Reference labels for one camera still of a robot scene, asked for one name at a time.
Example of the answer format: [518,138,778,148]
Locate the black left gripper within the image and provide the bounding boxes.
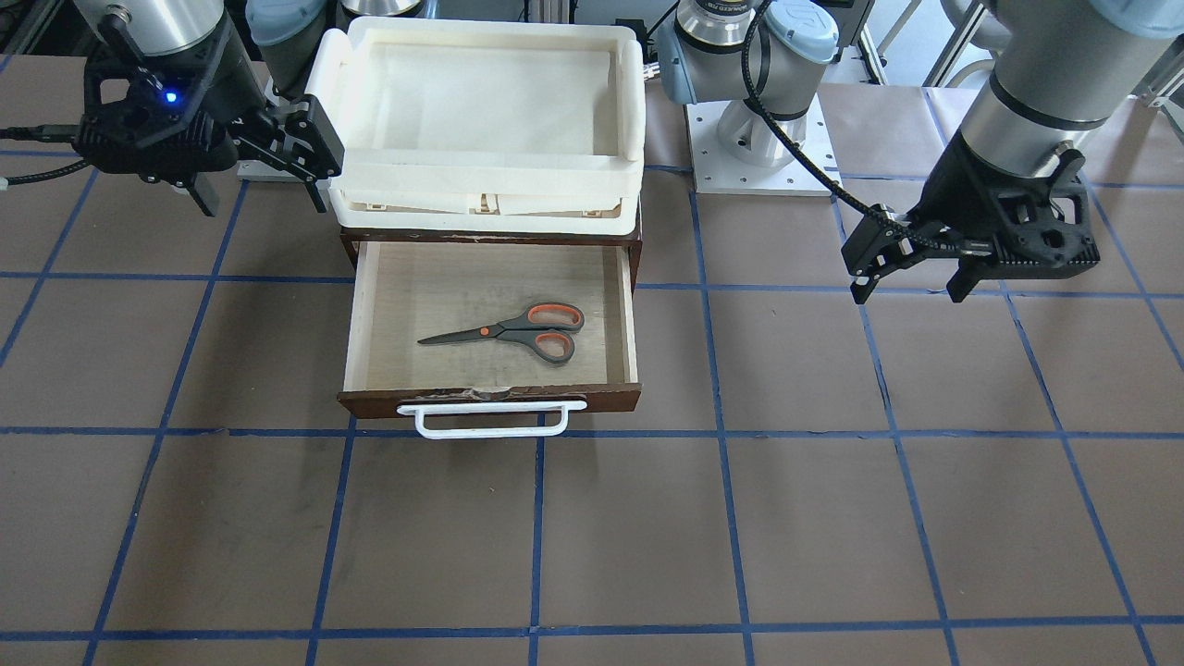
[842,148,1100,305]

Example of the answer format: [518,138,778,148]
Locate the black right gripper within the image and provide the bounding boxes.
[72,18,345,216]

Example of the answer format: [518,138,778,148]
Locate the brown wooden drawer cabinet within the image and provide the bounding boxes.
[339,237,642,420]

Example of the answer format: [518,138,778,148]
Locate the white drawer handle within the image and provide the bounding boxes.
[395,398,588,441]

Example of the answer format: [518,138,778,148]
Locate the grey orange scissors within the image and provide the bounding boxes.
[417,301,586,365]

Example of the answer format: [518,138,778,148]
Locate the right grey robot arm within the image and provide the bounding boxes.
[71,1,345,216]

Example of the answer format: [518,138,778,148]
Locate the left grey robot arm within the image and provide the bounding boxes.
[699,1,1180,301]

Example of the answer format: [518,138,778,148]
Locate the white plastic tray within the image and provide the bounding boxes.
[307,17,646,236]

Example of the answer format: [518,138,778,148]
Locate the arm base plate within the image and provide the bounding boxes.
[684,101,832,197]
[237,156,307,184]

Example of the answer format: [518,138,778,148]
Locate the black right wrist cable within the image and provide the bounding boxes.
[0,124,94,191]

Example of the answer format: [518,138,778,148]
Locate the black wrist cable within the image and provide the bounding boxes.
[0,124,94,191]
[740,0,944,251]

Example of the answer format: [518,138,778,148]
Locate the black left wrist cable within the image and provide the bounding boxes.
[740,0,944,251]

